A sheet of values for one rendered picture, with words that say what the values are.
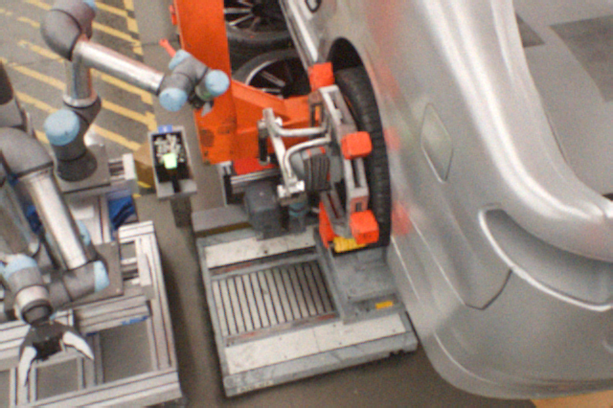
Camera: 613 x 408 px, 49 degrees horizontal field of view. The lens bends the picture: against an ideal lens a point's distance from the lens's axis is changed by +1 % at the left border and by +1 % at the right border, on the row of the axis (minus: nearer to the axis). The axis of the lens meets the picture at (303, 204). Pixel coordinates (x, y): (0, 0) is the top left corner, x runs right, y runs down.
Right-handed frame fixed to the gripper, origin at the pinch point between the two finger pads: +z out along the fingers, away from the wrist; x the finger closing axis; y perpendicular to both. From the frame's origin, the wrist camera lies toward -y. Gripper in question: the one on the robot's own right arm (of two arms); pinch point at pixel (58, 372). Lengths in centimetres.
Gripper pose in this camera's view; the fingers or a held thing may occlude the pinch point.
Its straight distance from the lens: 161.5
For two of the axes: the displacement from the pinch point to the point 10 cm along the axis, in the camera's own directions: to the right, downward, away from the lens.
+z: 5.0, 6.6, -5.6
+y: -1.2, 6.9, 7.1
